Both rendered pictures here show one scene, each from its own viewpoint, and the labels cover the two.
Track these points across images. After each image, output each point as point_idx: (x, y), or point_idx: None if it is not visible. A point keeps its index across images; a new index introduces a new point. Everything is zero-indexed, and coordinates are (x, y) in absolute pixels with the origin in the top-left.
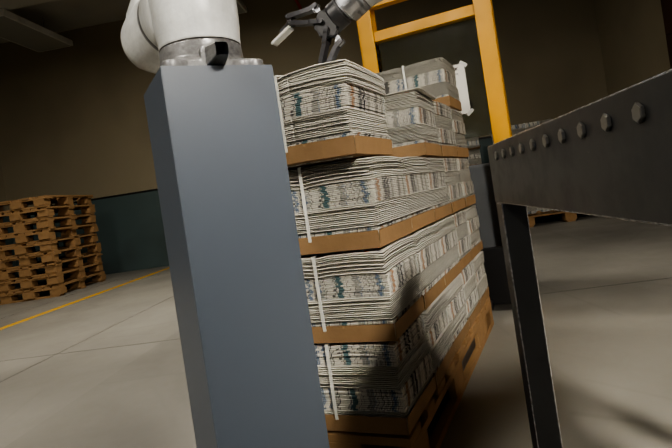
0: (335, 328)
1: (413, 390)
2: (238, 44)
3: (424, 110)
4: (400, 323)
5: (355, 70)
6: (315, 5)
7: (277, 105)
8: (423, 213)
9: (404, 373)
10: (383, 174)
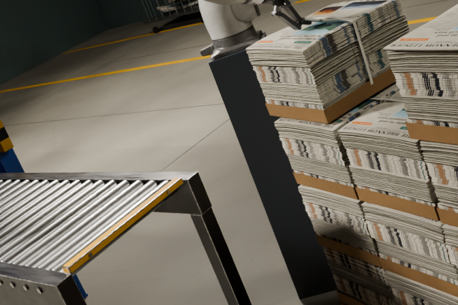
0: None
1: (352, 290)
2: (217, 41)
3: (429, 75)
4: (325, 240)
5: (259, 54)
6: None
7: (216, 83)
8: (392, 197)
9: (340, 271)
10: (298, 137)
